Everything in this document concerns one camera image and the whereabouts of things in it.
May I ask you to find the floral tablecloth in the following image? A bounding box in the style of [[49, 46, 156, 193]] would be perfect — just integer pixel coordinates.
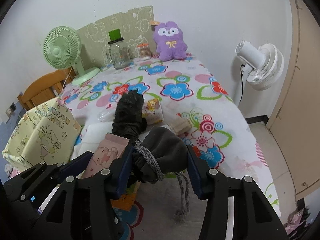
[[7, 53, 282, 240]]

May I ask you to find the yellow snack packet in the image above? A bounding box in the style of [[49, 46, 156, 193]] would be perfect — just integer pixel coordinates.
[[142, 99, 163, 125]]

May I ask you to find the green orange packet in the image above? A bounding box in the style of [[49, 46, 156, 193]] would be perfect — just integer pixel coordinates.
[[111, 181, 141, 211]]

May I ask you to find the green desk fan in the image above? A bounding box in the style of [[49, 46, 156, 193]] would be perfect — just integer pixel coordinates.
[[42, 26, 100, 86]]

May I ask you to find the clear plastic packet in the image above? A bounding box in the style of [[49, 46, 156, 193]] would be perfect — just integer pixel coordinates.
[[98, 109, 116, 122]]

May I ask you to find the glass jar with green lid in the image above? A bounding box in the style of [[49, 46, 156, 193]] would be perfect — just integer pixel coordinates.
[[108, 29, 130, 69]]

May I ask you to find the green cartoon cardboard panel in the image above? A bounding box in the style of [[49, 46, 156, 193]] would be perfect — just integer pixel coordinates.
[[77, 5, 156, 69]]

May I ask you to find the small orange lid jar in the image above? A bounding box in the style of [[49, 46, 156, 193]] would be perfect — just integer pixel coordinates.
[[137, 43, 151, 60]]

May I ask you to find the dark grey drawstring pouch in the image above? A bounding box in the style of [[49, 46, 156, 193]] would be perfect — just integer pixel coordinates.
[[109, 126, 191, 223]]

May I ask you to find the black plastic bag bundle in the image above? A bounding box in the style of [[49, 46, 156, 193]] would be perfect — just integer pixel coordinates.
[[112, 90, 148, 144]]

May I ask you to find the white standing fan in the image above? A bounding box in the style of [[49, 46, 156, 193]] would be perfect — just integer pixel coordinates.
[[233, 40, 284, 106]]

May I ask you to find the purple plush toy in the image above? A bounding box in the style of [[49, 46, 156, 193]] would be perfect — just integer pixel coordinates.
[[153, 21, 188, 61]]

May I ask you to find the small white tissue pack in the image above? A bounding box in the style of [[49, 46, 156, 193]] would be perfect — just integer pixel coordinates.
[[168, 115, 192, 135]]

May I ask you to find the pink wet wipes pack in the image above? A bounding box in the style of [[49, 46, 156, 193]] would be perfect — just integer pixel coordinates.
[[81, 133, 129, 179]]

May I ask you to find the yellow cartoon fabric storage box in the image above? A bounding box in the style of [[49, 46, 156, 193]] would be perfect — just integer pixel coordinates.
[[3, 97, 82, 172]]

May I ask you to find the beige door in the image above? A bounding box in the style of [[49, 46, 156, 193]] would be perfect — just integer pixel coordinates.
[[267, 0, 319, 199]]

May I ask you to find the wooden headboard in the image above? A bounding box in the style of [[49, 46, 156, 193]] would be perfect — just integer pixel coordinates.
[[17, 68, 75, 111]]

